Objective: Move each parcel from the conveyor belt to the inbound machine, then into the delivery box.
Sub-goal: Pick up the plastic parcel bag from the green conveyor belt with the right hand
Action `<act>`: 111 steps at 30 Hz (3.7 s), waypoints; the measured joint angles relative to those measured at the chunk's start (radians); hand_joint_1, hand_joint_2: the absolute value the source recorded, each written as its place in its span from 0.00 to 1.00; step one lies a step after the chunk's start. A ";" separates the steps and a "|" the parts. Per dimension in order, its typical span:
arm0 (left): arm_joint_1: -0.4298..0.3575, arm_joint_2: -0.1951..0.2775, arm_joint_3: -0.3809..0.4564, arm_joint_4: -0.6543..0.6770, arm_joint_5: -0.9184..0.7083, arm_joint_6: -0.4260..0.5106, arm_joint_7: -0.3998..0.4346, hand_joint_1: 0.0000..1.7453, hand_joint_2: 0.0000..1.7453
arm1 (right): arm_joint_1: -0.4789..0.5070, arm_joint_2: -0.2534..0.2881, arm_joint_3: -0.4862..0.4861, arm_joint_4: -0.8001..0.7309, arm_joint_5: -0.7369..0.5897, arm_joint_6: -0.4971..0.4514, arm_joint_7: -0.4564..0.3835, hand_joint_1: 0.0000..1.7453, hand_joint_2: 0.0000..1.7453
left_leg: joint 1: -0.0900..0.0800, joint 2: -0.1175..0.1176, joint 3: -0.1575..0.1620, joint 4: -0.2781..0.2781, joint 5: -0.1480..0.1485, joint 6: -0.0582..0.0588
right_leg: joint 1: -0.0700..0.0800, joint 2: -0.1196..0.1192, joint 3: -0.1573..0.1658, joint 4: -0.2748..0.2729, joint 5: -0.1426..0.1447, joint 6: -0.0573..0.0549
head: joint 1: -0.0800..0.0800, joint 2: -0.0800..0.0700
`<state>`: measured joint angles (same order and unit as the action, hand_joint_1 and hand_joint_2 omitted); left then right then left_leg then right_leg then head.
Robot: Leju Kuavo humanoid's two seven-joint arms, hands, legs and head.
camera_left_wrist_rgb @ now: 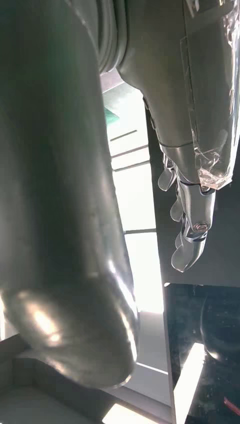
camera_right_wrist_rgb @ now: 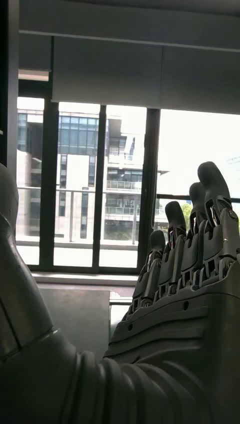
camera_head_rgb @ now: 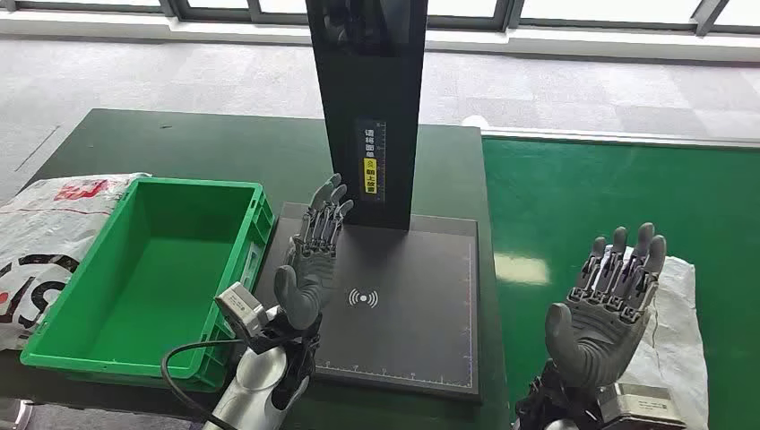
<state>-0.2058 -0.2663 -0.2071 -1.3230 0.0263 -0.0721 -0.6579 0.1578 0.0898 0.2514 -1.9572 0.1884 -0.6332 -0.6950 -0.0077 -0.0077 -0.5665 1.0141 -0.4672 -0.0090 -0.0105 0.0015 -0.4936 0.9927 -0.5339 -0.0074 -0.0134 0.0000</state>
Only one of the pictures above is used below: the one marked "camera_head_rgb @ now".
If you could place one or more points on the green conveyor belt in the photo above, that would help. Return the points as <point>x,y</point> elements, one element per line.
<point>594,196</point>

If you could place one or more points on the large white printed bag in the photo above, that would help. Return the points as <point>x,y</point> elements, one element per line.
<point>41,231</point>

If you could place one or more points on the silver conveyor side rail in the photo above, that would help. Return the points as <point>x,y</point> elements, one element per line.
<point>594,136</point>

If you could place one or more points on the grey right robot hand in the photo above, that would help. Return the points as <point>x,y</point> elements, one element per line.
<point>600,338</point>

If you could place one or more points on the white window sill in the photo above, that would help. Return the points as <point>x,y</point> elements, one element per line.
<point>119,26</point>

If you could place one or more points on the grey parcel bag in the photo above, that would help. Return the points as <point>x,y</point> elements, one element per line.
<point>677,332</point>

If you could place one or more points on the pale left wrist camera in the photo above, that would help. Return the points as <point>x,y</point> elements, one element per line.
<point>237,308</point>

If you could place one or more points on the metal table foot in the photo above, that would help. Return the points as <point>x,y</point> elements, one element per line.
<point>15,415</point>

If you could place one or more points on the yellow black label strip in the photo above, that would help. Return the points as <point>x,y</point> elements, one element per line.
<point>370,178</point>

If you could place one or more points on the white conveyor end cap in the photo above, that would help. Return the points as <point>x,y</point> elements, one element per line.
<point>475,122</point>

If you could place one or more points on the black inbound scanner machine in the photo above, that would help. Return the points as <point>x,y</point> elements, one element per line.
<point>404,297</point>

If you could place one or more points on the green plastic crate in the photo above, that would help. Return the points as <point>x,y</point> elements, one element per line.
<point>160,279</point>

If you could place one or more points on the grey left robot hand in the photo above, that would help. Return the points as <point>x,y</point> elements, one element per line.
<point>309,279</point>

